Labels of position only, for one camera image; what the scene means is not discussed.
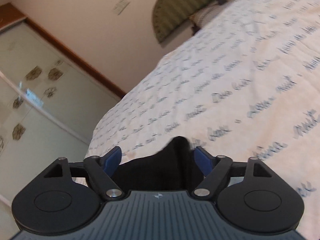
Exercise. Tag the black pants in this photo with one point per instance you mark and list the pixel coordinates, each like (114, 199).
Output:
(171, 169)

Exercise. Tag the white script-print bedspread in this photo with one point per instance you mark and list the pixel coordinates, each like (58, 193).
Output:
(247, 84)

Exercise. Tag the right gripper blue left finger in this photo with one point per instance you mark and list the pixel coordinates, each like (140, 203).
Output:
(100, 171)

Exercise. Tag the brown wooden wardrobe frame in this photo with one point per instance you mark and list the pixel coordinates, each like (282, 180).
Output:
(11, 16)

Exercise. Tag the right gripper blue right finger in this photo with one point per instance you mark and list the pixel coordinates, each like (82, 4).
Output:
(216, 174)

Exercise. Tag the patterned pillow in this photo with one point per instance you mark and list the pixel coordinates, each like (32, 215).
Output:
(203, 16)

